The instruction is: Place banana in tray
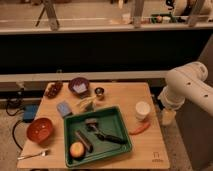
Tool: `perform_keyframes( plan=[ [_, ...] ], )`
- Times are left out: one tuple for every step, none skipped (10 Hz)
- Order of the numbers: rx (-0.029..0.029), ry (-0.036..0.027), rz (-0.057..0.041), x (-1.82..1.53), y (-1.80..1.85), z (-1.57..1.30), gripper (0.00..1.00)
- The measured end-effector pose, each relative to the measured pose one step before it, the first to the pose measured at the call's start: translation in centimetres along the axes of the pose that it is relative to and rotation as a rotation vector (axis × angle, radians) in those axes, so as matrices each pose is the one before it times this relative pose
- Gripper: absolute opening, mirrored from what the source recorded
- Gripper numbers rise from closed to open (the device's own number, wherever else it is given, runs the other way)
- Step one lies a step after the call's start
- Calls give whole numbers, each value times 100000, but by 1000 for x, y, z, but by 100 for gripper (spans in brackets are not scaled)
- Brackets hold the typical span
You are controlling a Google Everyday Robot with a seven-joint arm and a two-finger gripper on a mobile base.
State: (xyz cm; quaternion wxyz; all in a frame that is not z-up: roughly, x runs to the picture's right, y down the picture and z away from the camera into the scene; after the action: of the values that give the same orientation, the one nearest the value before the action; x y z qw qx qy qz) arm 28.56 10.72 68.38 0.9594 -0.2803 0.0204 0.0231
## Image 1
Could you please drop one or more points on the orange carrot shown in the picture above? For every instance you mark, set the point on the orange carrot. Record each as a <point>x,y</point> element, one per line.
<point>140,129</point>

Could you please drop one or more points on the pale yellow banana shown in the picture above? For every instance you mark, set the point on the pale yellow banana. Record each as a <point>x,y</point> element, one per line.
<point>82,104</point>

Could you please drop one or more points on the red-yellow apple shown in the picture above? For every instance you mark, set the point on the red-yellow apple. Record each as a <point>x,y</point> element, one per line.
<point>77,150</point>

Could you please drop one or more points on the green plastic tray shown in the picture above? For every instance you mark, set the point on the green plastic tray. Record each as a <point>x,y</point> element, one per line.
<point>104,128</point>

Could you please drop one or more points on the metal fork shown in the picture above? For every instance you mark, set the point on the metal fork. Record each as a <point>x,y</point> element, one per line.
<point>43,153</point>

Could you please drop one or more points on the blue box on floor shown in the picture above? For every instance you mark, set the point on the blue box on floor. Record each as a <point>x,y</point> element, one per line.
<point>30,113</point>

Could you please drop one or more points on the orange-red bowl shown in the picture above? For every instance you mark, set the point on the orange-red bowl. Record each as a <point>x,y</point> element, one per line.
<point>40,130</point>

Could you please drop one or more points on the green crate in background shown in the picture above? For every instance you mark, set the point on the green crate in background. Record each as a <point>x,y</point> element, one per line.
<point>163,18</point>

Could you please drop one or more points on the blue sponge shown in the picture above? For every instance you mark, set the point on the blue sponge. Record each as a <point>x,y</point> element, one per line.
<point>64,109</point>

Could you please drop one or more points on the white paper cup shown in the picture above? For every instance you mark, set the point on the white paper cup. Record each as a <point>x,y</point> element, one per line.
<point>142,110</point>

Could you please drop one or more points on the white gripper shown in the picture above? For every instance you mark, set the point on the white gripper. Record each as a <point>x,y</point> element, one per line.
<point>168,116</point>

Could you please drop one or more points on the dark brown bar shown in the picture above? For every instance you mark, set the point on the dark brown bar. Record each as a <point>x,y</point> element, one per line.
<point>88,145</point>

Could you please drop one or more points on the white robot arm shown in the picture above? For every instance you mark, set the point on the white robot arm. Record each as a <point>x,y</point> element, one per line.
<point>185,82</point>

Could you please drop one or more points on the purple bowl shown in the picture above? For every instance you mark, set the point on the purple bowl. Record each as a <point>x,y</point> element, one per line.
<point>79,85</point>

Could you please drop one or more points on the bunch of red grapes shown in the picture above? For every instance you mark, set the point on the bunch of red grapes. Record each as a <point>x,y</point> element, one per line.
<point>54,90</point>

